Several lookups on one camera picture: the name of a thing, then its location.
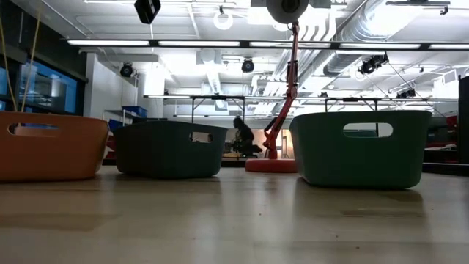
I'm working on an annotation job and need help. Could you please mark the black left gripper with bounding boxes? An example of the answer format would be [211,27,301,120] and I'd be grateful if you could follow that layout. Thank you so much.
[133,0,162,25]

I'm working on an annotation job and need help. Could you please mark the blue storage bin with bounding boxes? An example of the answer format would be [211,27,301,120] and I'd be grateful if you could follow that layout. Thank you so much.
[122,105,149,119]

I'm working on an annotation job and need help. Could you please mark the overhead light bar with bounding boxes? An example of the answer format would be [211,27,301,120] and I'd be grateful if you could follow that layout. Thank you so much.
[65,38,469,51]

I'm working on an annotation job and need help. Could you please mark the blue-lit window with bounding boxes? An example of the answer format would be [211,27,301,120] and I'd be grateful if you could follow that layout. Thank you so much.
[18,60,78,115]

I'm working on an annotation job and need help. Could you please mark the dark green plastic bin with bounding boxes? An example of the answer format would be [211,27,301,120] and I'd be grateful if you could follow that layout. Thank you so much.
[112,120,229,180]

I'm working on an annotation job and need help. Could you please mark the red desk lamp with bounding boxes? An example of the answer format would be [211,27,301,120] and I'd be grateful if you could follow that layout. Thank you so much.
[244,0,310,174]

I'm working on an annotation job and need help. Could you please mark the person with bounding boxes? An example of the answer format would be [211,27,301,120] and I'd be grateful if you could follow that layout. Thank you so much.
[231,116,263,158]

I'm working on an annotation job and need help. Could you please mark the orange plastic bin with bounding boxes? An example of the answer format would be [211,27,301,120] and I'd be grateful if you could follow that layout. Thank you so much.
[0,111,110,183]

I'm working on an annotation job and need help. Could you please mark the black ceiling spotlight cluster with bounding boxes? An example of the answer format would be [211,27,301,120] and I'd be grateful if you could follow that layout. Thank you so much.
[358,54,390,76]

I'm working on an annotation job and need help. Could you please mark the light green plastic bin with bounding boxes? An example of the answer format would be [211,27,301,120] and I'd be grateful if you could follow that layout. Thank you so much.
[288,109,433,190]

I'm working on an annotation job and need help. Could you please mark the black ceiling track light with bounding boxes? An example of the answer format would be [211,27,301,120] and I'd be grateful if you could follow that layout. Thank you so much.
[395,87,417,100]

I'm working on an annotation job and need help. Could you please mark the white hanging ring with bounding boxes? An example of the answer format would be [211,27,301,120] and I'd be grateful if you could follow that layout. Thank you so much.
[213,5,235,32]

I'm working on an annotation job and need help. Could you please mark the yellow cable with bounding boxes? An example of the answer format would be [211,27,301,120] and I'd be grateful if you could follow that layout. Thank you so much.
[21,10,41,113]
[0,18,18,112]

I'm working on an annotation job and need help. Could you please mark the black rig post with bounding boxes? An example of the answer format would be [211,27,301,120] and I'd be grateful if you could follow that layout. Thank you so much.
[457,75,469,165]

